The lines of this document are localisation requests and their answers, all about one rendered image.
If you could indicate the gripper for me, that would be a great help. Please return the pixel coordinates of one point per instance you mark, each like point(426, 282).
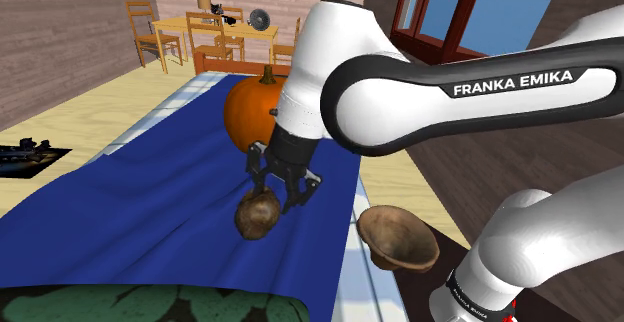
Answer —
point(292, 153)

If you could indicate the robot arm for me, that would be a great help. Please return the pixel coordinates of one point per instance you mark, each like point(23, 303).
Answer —
point(390, 111)

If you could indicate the brown round potato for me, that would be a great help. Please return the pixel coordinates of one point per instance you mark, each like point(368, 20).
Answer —
point(256, 216)

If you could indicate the orange pumpkin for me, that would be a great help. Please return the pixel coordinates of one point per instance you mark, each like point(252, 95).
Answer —
point(248, 114)

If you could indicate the blue blanket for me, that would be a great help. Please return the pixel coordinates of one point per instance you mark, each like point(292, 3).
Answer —
point(161, 199)

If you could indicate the wooden chair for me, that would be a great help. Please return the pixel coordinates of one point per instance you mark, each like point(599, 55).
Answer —
point(285, 50)
point(207, 48)
point(236, 40)
point(148, 38)

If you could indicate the brown wooden bowl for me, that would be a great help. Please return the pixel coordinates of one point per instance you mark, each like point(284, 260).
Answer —
point(400, 238)

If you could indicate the bed with checked sheet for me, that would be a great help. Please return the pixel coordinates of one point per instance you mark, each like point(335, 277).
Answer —
point(363, 287)

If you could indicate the yellow wooden dining table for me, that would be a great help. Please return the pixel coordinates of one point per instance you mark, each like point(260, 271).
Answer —
point(244, 31)

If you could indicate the green leaf pattern pillow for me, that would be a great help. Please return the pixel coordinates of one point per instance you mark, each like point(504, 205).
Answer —
point(146, 306)

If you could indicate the red framed window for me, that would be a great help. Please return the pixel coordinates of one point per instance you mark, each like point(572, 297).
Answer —
point(451, 14)

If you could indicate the black floor mat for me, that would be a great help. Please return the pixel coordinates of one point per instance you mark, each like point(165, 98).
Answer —
point(29, 160)

